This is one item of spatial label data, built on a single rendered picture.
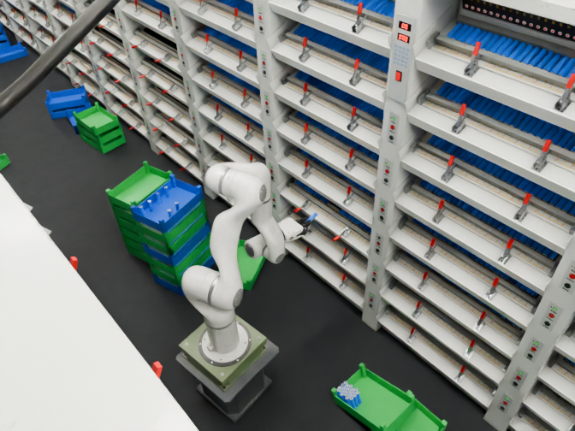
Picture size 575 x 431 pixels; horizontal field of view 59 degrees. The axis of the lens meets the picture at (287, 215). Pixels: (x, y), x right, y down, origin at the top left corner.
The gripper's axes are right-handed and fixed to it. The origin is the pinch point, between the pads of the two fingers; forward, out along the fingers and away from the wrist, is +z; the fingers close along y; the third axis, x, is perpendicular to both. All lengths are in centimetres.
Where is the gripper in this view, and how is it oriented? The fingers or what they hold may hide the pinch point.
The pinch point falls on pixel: (305, 222)
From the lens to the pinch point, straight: 226.5
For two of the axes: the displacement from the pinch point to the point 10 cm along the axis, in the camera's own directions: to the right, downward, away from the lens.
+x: -0.7, 8.0, 6.0
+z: 7.4, -3.6, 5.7
